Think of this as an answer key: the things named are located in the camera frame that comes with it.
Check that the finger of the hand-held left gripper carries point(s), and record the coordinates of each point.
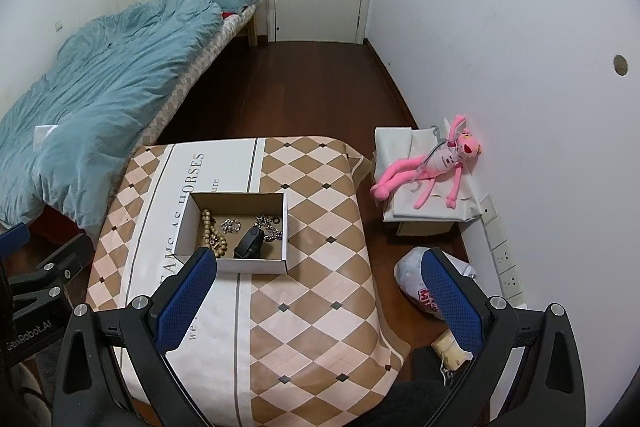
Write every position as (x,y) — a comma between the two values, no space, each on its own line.
(12,239)
(50,266)

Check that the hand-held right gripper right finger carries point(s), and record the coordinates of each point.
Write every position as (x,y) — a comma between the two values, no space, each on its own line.
(450,302)

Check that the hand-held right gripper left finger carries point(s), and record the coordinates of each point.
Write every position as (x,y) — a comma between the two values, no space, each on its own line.
(185,297)

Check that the white cardboard box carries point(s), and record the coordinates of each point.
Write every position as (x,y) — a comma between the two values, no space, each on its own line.
(230,264)

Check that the black smart watch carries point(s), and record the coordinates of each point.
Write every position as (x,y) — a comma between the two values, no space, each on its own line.
(247,244)

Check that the white plastic bag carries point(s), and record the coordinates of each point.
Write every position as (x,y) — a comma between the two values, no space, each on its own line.
(412,277)

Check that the dark fleece pants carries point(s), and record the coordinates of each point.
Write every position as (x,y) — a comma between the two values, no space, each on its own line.
(425,392)

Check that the white paper sheet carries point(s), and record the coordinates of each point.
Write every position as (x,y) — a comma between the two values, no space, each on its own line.
(45,133)

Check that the checkered printed tablecloth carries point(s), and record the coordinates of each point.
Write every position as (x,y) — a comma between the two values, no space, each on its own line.
(310,287)

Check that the pink plush toy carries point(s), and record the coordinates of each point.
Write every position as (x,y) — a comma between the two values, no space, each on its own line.
(440,162)

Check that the blue duvet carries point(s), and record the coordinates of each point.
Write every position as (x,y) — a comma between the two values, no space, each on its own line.
(115,82)

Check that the bed with patterned mattress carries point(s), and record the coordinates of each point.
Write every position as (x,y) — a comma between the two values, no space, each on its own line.
(200,57)

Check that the round brown wall cap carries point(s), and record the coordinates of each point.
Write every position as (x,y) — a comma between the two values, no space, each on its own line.
(620,65)

